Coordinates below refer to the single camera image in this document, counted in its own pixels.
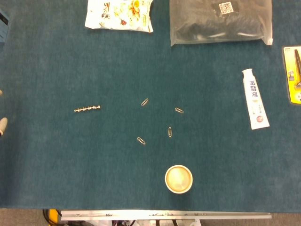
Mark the yellow base part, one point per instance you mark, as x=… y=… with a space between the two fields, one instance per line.
x=53 y=215

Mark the cream paper cup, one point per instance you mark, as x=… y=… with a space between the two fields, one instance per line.
x=178 y=179

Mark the silver metal chain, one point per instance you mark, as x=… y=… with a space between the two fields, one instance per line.
x=87 y=108

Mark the white toothpaste tube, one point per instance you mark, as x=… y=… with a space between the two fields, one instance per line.
x=255 y=101

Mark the teal table cloth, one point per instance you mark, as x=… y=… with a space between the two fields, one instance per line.
x=94 y=70

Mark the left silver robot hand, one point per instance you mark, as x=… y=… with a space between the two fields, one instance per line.
x=2 y=124

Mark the clear bag with black contents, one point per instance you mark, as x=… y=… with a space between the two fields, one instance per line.
x=218 y=26

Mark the silver paperclip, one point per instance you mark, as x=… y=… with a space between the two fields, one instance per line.
x=144 y=102
x=141 y=140
x=169 y=132
x=179 y=110

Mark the yellow razor blister pack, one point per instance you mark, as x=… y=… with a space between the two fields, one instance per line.
x=294 y=70

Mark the blue cardboard box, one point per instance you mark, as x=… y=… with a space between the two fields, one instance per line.
x=3 y=28

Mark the aluminium frame rail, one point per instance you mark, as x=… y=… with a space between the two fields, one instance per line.
x=164 y=214

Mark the white snack bag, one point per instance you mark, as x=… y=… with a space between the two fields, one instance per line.
x=117 y=16

